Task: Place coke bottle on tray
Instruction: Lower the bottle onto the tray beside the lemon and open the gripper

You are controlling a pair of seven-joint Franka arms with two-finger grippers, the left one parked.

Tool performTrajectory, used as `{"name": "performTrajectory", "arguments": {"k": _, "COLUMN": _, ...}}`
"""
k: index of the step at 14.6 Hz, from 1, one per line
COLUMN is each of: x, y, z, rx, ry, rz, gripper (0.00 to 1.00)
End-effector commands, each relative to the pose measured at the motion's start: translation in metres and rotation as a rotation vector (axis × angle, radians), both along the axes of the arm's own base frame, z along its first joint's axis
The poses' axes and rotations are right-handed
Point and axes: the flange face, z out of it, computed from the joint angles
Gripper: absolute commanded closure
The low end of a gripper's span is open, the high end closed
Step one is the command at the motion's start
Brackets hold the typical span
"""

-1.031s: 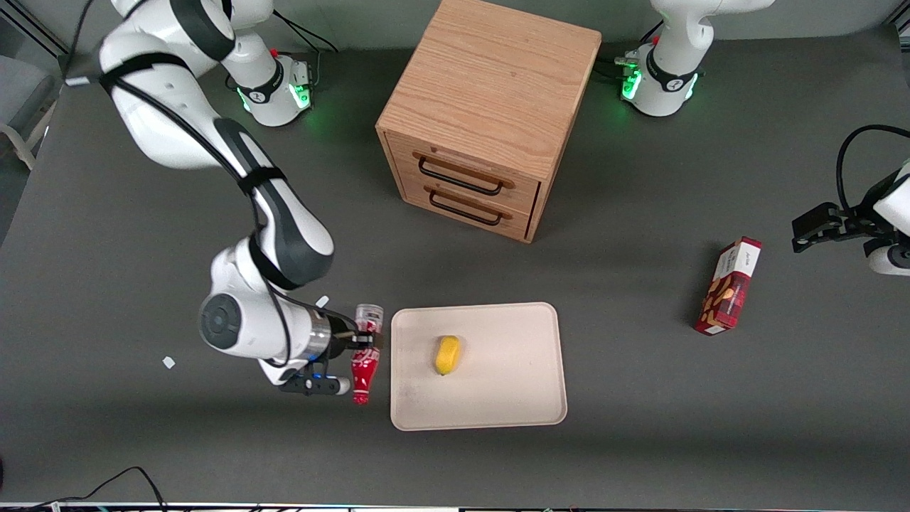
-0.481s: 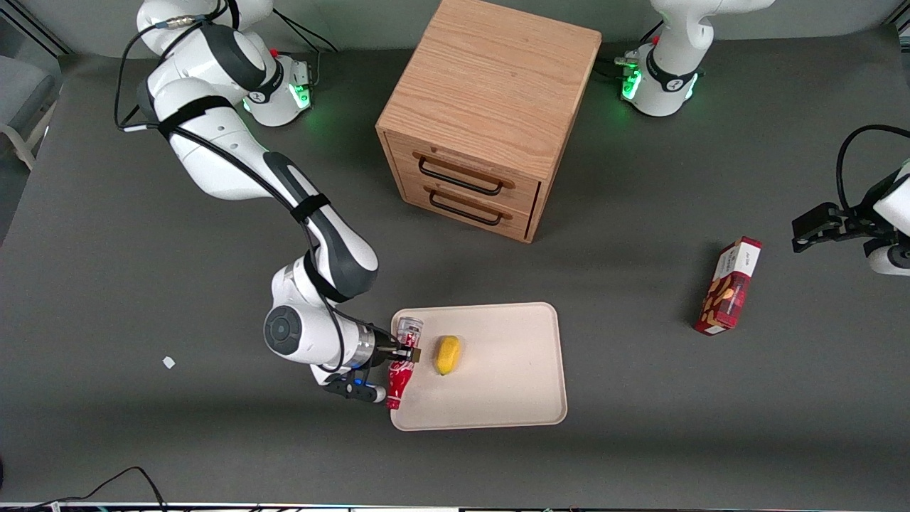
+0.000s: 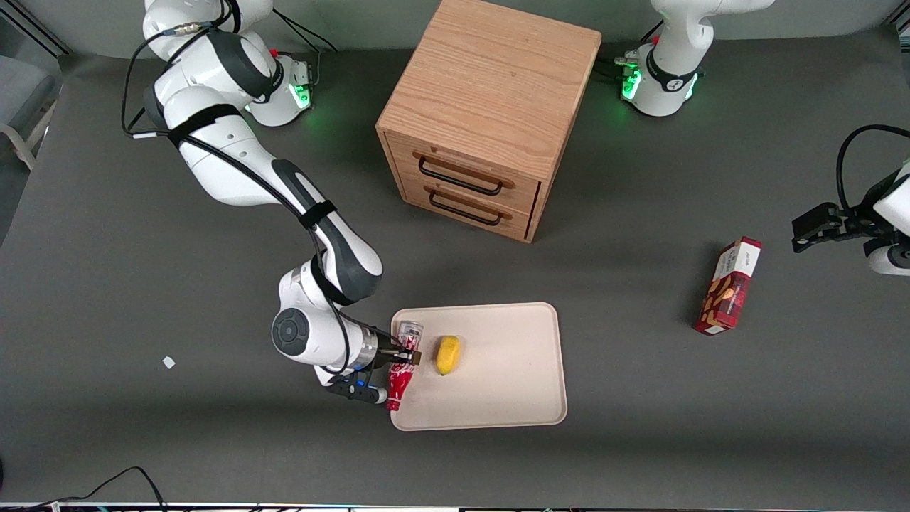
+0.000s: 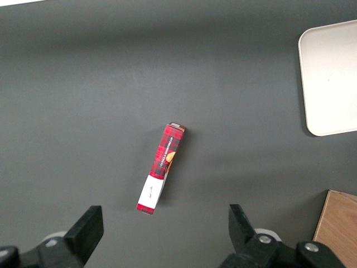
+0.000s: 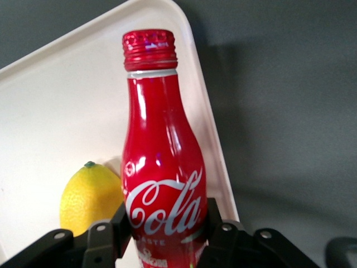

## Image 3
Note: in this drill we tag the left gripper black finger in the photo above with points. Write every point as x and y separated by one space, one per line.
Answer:
807 223
807 243

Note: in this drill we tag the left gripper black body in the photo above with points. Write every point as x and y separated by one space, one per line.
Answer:
847 220

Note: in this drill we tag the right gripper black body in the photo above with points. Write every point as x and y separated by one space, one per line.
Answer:
384 350

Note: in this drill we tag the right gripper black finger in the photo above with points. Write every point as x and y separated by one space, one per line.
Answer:
407 355

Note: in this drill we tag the red coke bottle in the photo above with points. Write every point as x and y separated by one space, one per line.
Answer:
399 384

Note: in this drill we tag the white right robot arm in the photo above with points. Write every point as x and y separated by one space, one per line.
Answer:
227 156

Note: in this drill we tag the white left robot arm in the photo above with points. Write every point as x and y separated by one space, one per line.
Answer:
665 78

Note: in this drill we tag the cream plastic tray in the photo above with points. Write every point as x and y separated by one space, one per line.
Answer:
505 377

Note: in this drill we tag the yellow lemon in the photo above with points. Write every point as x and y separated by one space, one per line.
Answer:
448 355

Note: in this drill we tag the red snack box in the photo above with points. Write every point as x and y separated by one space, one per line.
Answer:
725 291

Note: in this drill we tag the short wooden drawer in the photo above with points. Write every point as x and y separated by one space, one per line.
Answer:
519 225

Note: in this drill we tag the tall wooden drawer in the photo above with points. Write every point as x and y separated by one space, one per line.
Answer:
522 193

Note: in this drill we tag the wooden drawer cabinet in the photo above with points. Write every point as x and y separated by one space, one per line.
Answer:
490 71

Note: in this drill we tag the grey chair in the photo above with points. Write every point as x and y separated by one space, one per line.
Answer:
18 92

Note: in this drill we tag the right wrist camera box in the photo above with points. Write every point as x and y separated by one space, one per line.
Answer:
355 390

